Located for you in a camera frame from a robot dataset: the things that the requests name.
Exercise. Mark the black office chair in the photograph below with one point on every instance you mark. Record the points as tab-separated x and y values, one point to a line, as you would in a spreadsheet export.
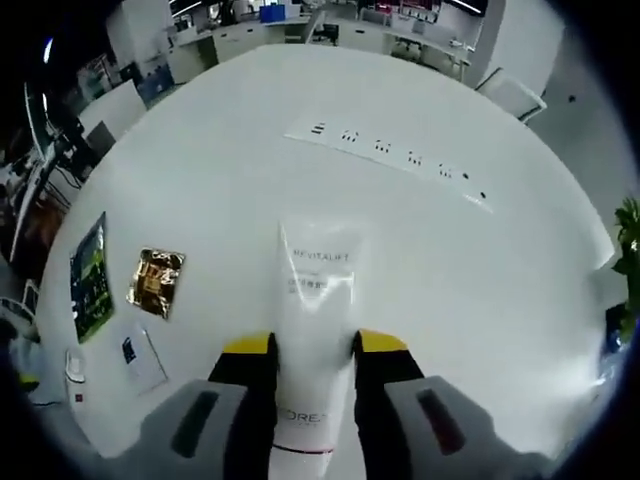
327	32

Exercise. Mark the white chair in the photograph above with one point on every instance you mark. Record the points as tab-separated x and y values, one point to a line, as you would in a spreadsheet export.
515	95

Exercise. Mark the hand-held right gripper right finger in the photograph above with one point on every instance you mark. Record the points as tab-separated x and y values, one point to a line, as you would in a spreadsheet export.
385	390

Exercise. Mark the white power strip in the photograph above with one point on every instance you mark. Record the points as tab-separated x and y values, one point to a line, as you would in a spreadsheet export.
400	167

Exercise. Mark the clear skincare packet dark square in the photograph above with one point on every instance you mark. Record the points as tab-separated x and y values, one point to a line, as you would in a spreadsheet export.
145	357

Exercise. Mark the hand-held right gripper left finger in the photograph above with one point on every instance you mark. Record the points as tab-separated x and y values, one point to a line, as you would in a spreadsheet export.
240	390

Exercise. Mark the gold skincare sachet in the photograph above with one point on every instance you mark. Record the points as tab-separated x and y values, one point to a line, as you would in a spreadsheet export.
156	285

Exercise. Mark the white skincare tube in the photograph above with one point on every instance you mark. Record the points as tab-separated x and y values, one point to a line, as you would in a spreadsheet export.
310	310

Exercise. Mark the green plant in white pot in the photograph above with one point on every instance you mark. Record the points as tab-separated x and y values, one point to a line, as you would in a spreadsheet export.
629	235

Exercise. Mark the blue storage box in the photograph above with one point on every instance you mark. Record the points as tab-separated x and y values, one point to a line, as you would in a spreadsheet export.
272	13

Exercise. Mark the green black skincare sachet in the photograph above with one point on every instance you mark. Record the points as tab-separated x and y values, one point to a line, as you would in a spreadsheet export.
91	285

